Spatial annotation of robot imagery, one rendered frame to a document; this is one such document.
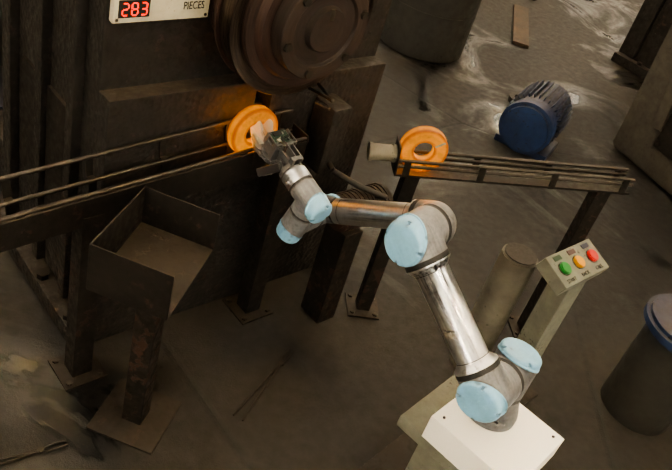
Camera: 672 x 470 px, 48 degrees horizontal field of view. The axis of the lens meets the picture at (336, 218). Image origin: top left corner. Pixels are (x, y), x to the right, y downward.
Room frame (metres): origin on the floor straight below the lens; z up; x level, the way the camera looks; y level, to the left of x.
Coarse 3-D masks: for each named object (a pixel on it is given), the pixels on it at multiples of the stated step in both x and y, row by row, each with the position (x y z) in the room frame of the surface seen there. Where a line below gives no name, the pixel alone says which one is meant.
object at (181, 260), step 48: (144, 192) 1.49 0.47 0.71; (96, 240) 1.26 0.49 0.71; (144, 240) 1.43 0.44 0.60; (192, 240) 1.48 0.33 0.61; (96, 288) 1.23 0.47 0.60; (144, 288) 1.22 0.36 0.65; (144, 336) 1.35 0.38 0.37; (144, 384) 1.34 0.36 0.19; (96, 432) 1.28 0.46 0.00; (144, 432) 1.33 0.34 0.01
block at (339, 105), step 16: (320, 96) 2.09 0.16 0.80; (336, 96) 2.12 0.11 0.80; (320, 112) 2.06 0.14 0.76; (336, 112) 2.03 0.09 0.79; (320, 128) 2.05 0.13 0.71; (336, 128) 2.04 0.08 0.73; (320, 144) 2.04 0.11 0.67; (336, 144) 2.06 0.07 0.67; (304, 160) 2.07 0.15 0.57; (320, 160) 2.03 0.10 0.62; (336, 160) 2.07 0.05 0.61
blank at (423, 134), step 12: (408, 132) 2.13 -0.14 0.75; (420, 132) 2.11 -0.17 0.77; (432, 132) 2.12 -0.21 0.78; (408, 144) 2.10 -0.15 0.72; (432, 144) 2.12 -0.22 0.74; (444, 144) 2.13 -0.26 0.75; (408, 156) 2.11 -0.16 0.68; (420, 156) 2.14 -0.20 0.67; (432, 156) 2.13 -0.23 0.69; (444, 156) 2.14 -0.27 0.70
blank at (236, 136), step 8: (240, 112) 1.84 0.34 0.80; (248, 112) 1.83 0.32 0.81; (256, 112) 1.85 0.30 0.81; (264, 112) 1.87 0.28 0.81; (272, 112) 1.89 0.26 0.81; (232, 120) 1.82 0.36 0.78; (240, 120) 1.81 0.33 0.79; (248, 120) 1.83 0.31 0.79; (256, 120) 1.85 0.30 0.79; (264, 120) 1.87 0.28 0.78; (272, 120) 1.89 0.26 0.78; (232, 128) 1.81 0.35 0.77; (240, 128) 1.81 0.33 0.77; (248, 128) 1.83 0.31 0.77; (232, 136) 1.80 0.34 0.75; (240, 136) 1.81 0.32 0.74; (232, 144) 1.80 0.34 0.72; (240, 144) 1.82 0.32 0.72; (248, 144) 1.84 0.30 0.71
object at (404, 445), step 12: (396, 444) 1.55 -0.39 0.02; (408, 444) 1.56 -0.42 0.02; (384, 456) 1.49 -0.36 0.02; (396, 456) 1.50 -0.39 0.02; (408, 456) 1.52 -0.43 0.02; (420, 456) 1.41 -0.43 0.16; (360, 468) 1.42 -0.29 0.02; (372, 468) 1.44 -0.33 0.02; (384, 468) 1.45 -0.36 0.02; (396, 468) 1.46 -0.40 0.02; (408, 468) 1.42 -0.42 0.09; (420, 468) 1.41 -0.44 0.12; (432, 468) 1.39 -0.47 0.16
